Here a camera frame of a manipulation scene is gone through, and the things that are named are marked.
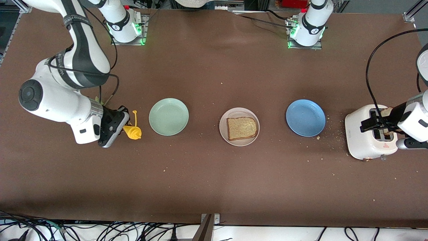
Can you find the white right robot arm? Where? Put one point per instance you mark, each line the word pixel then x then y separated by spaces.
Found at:
pixel 57 100

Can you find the aluminium frame post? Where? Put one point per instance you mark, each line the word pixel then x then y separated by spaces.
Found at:
pixel 205 231

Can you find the light-crust bread slice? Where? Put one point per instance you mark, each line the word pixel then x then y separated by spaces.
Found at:
pixel 242 129

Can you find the white toaster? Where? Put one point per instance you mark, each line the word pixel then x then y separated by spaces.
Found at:
pixel 356 140

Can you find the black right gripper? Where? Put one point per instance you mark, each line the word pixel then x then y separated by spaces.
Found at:
pixel 109 119

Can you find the aluminium corner profile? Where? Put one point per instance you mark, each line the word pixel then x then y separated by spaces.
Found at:
pixel 25 9
pixel 408 17

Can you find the pale green plate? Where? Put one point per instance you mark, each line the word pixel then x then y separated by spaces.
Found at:
pixel 169 117

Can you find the dark-crust bread slice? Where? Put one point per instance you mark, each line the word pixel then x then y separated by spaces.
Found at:
pixel 387 111

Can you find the yellow squeeze bottle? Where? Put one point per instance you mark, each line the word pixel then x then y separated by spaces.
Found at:
pixel 134 133

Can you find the standing person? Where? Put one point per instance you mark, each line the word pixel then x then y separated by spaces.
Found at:
pixel 194 2

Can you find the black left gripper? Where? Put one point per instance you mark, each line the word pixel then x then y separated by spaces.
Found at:
pixel 396 114

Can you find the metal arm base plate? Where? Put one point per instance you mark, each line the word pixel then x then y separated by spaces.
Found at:
pixel 317 47
pixel 115 42

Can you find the red box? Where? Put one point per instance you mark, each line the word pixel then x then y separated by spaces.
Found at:
pixel 294 3

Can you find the beige plate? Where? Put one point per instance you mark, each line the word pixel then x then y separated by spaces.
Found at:
pixel 239 112

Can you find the blue plate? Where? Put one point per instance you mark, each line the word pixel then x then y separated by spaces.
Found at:
pixel 305 117

